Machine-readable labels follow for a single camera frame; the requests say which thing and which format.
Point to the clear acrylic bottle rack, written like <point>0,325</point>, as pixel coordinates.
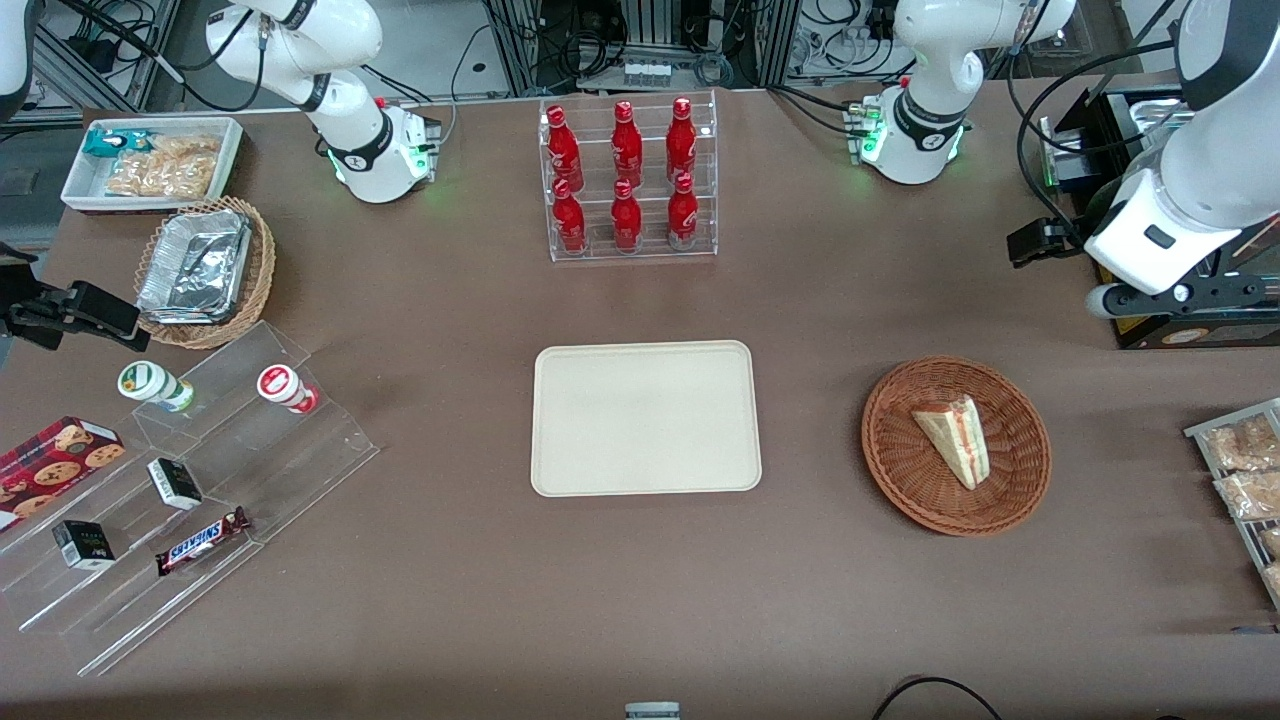
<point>598,252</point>

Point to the aluminium frame cabinet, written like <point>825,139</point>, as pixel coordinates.
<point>650,25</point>

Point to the red lid yogurt bottle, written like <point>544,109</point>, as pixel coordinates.
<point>278,384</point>

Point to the Snickers chocolate bar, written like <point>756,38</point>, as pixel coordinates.
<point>200,542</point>

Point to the small grey device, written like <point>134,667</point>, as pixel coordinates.
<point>652,712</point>

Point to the green lid yogurt bottle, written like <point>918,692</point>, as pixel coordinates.
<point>145,380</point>

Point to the white rectangular snack bin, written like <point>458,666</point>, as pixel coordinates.
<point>80,192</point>

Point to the round brown wicker basket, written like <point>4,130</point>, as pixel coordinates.
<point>920,490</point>

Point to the clear bag of biscuits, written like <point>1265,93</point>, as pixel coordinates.
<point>1245,445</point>
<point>1255,495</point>
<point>1272,542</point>
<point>1274,580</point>

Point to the silver foil tray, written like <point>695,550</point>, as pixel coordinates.
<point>195,265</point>

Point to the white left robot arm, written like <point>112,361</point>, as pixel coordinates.
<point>920,130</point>

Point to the triangular sandwich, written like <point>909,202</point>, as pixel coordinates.
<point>950,435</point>

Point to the clear acrylic stepped stand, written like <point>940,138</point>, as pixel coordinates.
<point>300,470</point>

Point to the clear bag of crackers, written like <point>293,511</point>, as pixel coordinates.
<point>170,170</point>

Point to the red chocolate chip cookie box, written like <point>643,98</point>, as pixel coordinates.
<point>50,465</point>

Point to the small black carton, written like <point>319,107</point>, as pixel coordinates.
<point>175,483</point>
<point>82,545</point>

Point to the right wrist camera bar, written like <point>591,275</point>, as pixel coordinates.
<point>40,320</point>

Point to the teal snack packet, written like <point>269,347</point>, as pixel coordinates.
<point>105,142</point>

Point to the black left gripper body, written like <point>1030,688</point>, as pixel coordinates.
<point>1046,241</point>

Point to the light wicker basket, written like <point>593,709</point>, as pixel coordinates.
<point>258,275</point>

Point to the red cola bottle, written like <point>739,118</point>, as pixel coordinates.
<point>563,150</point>
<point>683,215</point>
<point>626,220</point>
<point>570,222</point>
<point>627,145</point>
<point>681,140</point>

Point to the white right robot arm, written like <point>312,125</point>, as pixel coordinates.
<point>360,150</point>

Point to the grey multi socket block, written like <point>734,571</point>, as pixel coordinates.
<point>647,72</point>

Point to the cream plastic tray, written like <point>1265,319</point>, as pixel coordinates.
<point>600,430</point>

